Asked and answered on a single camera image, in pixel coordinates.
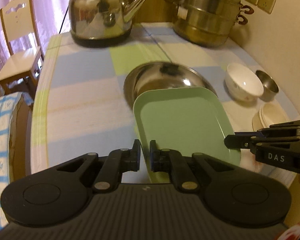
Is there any green rectangular plastic tray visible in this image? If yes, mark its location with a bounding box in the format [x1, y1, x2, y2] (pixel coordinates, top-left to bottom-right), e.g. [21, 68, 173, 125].
[133, 87, 241, 183]

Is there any white ceramic floral bowl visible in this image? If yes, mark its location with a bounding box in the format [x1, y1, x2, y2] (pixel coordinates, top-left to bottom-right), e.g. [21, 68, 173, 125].
[225, 63, 264, 102]

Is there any small stainless steel bowl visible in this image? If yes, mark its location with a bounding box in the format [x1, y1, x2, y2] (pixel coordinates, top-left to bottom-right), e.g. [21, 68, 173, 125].
[255, 70, 279, 102]

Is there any checkered pastel tablecloth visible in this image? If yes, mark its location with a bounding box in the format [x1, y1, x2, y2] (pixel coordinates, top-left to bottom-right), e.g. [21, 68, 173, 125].
[29, 22, 300, 188]

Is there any large steel round plate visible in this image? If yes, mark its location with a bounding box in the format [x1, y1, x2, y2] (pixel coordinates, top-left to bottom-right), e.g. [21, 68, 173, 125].
[123, 61, 216, 108]

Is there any stacked steel steamer pot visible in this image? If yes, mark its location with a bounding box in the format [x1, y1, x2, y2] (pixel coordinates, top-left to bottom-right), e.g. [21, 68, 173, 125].
[165, 0, 254, 47]

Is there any stainless steel kettle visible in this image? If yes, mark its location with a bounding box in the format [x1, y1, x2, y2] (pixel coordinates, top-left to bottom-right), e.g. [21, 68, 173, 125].
[68, 0, 146, 47]

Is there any white wooden chair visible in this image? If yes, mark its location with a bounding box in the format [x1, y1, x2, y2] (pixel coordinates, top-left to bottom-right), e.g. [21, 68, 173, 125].
[0, 0, 44, 94]

